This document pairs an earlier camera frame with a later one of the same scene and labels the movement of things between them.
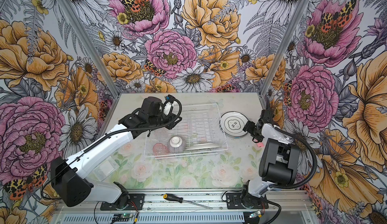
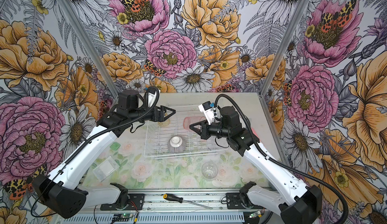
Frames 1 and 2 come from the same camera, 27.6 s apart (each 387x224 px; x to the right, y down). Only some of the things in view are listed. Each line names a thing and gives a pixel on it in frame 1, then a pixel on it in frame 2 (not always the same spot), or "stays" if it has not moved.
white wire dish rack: (200, 129) stays
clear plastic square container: (106, 168) stays
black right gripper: (248, 127) to (204, 133)
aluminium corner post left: (84, 38) stays
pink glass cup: (159, 149) to (189, 120)
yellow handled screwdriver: (180, 200) stays
